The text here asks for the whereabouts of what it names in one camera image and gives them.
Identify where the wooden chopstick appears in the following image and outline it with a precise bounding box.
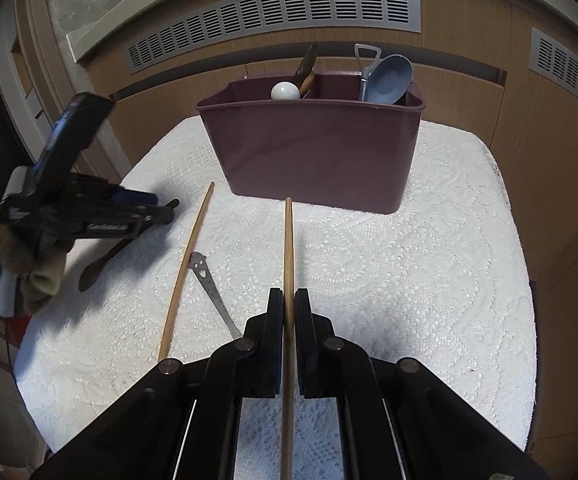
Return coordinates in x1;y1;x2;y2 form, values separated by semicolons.
280;197;294;480
158;181;216;363

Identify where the dark long-handled spoon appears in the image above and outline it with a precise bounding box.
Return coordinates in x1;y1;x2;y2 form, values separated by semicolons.
78;199;180;293

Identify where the purple plastic utensil container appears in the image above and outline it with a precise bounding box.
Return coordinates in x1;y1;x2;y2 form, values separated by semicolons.
196;72;428;216

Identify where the metal smiley-handle spoon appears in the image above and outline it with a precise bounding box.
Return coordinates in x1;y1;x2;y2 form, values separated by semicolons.
188;252;244;339

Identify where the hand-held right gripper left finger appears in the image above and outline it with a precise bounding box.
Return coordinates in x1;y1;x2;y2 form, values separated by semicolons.
34;287;286;480

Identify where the white ball-top utensil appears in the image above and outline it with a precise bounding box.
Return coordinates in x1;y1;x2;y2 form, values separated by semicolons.
270;81;300;102

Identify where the beige stone countertop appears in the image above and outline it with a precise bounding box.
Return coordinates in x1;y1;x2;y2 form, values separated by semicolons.
0;0;578;66

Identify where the wooden cabinet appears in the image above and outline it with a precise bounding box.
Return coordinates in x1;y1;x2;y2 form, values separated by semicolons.
0;0;578;480

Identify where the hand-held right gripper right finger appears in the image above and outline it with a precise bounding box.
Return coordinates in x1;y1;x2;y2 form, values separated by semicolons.
294;287;552;480

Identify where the short grey vent grille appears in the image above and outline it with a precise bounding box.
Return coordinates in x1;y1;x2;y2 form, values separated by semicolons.
530;26;578;123

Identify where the brown wooden spoon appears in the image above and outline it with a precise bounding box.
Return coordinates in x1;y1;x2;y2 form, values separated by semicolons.
291;43;318;100

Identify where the white lace tablecloth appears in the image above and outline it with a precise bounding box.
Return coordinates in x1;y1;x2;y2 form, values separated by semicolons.
13;115;540;480

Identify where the person's left hand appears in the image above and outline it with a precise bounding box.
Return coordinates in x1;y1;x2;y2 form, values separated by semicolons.
0;212;74;313

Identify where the long grey vent grille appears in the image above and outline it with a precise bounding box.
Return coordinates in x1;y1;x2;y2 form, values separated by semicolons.
128;0;424;75

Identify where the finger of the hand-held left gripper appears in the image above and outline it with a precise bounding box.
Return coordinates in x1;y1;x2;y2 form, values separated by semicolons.
71;174;160;207
119;204;176;228

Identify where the metal spade-shaped spoon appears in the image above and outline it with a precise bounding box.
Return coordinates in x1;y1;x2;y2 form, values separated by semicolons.
354;43;382;102

